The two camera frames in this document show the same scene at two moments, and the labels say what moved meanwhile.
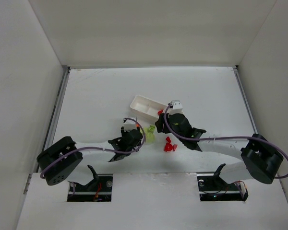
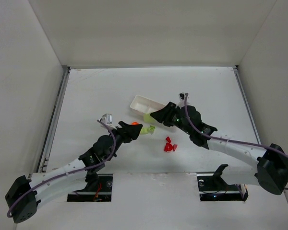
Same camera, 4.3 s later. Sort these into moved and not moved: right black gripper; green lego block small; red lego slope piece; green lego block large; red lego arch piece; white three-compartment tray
Moved: right black gripper; green lego block large
Not moved: white three-compartment tray; green lego block small; red lego slope piece; red lego arch piece
